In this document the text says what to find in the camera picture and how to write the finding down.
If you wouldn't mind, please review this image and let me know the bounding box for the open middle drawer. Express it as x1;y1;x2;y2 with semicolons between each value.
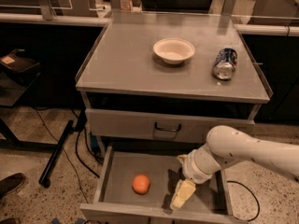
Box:
80;146;247;224

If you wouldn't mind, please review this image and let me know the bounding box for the black floor cable right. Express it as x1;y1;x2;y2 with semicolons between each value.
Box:
226;180;261;222

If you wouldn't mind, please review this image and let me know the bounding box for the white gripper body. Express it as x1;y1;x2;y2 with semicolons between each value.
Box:
181;144;221;185

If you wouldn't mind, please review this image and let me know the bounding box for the blue soda can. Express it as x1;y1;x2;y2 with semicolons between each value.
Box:
213;48;237;80

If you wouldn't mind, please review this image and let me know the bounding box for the black floor cable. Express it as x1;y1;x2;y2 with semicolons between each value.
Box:
31;106;104;203
226;180;261;222

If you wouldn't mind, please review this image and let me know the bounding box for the grey drawer cabinet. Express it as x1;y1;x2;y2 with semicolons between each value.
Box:
76;12;272;147

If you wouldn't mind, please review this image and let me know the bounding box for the black metal stand leg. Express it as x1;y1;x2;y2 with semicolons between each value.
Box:
38;120;73;189

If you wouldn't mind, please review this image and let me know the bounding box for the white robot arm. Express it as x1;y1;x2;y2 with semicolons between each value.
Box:
170;125;299;210

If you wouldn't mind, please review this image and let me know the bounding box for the white paper bowl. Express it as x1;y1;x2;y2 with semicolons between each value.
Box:
153;38;195;65

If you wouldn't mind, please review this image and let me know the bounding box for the black drawer handle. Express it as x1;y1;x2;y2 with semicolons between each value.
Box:
154;122;181;133

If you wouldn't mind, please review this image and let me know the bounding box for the black box with label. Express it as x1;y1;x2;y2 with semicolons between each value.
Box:
0;49;40;86

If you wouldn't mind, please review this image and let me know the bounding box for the upper drawer with handle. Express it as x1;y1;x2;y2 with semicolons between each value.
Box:
86;108;254;144

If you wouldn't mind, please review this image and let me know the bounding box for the dark shoe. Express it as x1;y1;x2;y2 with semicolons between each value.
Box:
0;173;25;198

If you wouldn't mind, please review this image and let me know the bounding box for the black floor cable left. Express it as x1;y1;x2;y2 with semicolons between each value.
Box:
31;106;104;203

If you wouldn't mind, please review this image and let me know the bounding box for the white horizontal rail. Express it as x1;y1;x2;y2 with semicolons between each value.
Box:
0;13;110;27

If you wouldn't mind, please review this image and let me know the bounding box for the orange fruit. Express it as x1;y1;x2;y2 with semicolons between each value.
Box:
132;175;150;195

